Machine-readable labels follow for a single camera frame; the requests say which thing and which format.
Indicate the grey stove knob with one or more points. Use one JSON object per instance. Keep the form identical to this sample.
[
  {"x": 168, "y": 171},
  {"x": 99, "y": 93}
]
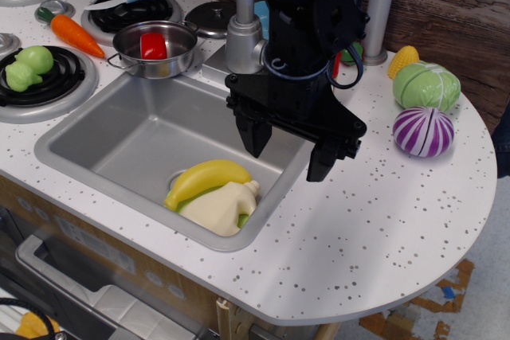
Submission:
[
  {"x": 56, "y": 7},
  {"x": 9, "y": 43}
]

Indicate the grey vertical pole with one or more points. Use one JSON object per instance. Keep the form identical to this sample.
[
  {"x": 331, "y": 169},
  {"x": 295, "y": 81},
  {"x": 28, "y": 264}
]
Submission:
[{"x": 378, "y": 11}]

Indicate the silver toy faucet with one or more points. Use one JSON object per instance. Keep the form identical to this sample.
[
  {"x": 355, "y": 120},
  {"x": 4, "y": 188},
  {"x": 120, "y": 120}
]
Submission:
[{"x": 242, "y": 54}]

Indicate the cream toy milk jug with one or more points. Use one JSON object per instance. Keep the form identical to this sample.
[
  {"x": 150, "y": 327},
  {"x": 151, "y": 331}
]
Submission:
[{"x": 223, "y": 208}]

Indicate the small steel pan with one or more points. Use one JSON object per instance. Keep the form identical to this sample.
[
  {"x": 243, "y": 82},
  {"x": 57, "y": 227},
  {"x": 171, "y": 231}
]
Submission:
[{"x": 181, "y": 41}]

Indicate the orange toy carrot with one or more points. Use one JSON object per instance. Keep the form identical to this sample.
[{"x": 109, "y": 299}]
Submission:
[{"x": 70, "y": 32}]

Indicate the blue toy bowl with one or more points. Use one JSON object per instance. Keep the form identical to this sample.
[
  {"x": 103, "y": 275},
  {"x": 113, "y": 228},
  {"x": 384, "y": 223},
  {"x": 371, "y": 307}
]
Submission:
[{"x": 262, "y": 11}]

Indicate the red toy sauce bottle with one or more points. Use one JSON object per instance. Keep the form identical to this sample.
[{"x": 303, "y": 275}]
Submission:
[{"x": 336, "y": 65}]

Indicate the green toy cabbage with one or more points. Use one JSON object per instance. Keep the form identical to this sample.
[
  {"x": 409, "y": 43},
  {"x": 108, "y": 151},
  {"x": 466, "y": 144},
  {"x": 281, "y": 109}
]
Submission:
[{"x": 427, "y": 85}]

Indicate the grey stove knob left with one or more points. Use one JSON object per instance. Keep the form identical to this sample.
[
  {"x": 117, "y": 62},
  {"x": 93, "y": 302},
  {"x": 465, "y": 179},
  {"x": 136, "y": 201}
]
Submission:
[{"x": 9, "y": 43}]

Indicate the front left stove burner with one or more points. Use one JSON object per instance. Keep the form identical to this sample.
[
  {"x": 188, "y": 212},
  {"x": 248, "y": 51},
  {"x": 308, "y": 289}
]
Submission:
[{"x": 71, "y": 81}]

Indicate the white toy knife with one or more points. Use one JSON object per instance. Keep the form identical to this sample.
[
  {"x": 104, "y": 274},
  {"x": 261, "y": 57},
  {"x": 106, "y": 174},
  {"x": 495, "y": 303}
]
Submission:
[{"x": 104, "y": 5}]

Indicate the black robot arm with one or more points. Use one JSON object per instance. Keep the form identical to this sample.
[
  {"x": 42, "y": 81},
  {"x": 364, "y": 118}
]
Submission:
[{"x": 306, "y": 35}]

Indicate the purple toy onion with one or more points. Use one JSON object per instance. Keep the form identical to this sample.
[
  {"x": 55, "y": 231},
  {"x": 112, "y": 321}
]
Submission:
[{"x": 424, "y": 132}]

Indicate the steel pot lid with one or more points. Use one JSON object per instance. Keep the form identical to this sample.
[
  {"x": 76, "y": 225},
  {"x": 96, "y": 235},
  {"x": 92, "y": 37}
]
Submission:
[{"x": 212, "y": 19}]

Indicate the yellow toy corn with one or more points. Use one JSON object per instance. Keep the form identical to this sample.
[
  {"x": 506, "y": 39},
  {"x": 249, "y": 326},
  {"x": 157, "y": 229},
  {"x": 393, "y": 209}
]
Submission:
[{"x": 406, "y": 55}]

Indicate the green toy vegetable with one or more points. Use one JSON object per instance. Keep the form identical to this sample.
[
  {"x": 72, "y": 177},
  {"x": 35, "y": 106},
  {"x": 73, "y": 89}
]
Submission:
[{"x": 29, "y": 65}]

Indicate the grey sink basin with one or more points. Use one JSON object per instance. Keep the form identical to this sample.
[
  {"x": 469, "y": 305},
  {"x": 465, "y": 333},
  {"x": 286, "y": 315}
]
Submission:
[{"x": 136, "y": 136}]

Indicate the yellow toy banana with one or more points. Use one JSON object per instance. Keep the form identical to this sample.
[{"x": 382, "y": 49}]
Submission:
[{"x": 202, "y": 177}]

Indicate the yellow toy on floor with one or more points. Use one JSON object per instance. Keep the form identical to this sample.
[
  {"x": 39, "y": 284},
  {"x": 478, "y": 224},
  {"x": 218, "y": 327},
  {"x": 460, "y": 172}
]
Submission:
[{"x": 31, "y": 327}]

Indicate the silver oven door handle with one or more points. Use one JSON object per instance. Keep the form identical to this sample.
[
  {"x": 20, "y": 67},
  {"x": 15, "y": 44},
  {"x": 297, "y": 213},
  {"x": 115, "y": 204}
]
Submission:
[{"x": 87, "y": 308}]

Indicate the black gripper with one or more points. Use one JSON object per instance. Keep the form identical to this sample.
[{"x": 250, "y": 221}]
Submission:
[{"x": 306, "y": 108}]

